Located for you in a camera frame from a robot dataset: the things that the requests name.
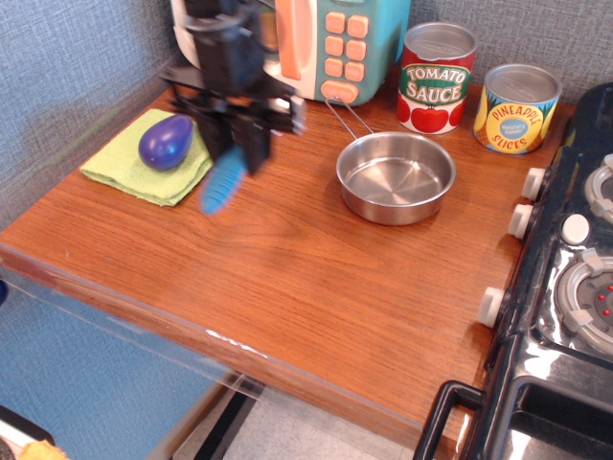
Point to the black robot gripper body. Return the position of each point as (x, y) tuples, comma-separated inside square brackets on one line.
[(226, 56)]

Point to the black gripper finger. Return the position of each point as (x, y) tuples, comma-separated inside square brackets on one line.
[(216, 132), (254, 137)]

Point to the blue handled metal spoon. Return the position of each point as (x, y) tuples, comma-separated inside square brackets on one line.
[(225, 178)]

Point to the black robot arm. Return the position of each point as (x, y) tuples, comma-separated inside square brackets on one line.
[(215, 7)]

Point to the white stove knob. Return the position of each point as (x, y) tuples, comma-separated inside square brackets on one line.
[(490, 306), (532, 183), (520, 220)]

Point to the black toy stove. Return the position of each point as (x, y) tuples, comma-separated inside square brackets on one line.
[(548, 388)]

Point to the purple toy eggplant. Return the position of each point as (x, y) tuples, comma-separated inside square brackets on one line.
[(166, 144)]

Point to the teal toy microwave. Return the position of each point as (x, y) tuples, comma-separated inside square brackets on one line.
[(331, 49)]

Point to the green folded cloth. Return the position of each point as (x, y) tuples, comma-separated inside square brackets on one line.
[(118, 165)]

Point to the small steel saucepan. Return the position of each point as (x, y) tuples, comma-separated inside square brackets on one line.
[(394, 178)]

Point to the tomato sauce can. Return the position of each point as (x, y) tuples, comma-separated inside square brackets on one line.
[(434, 76)]

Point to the pineapple slices can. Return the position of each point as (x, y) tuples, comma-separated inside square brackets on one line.
[(516, 107)]

